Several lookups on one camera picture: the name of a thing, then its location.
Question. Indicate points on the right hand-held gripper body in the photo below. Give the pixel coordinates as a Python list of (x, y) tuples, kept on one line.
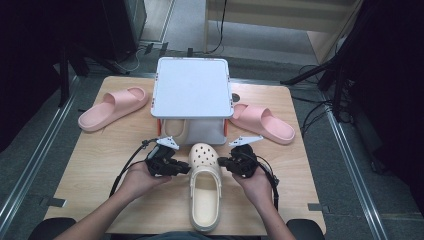
[(246, 161)]

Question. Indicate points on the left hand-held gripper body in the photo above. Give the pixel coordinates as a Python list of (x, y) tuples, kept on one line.
[(160, 161)]

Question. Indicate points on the cream perforated clog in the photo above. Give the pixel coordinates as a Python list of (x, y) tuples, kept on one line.
[(204, 200), (174, 128)]

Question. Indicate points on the pink slide slipper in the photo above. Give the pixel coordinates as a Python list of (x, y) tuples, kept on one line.
[(263, 123), (113, 106)]

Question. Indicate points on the white two-tier shoe rack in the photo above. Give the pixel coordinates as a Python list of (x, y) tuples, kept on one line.
[(191, 88)]

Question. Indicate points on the person's left hand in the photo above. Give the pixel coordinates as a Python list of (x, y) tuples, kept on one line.
[(140, 181)]

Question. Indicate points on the person's right hand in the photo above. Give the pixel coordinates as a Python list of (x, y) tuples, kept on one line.
[(258, 188)]

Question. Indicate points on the black table grommet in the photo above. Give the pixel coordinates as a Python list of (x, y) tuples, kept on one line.
[(235, 97)]

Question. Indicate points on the person's grey-blue shirt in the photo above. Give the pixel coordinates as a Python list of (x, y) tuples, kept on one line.
[(186, 236)]

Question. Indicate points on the grey floor tape strip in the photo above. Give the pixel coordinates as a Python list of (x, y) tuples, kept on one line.
[(318, 207), (53, 202)]

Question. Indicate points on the black metal stand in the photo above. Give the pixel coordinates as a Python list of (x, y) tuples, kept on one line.
[(65, 76), (333, 70)]

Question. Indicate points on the black cabinet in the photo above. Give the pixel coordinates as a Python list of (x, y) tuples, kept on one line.
[(123, 26)]

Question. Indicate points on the light wooden furniture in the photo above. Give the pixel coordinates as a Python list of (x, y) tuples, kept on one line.
[(266, 16)]

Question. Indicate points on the metal floor rail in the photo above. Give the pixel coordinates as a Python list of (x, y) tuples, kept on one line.
[(36, 150), (356, 176)]

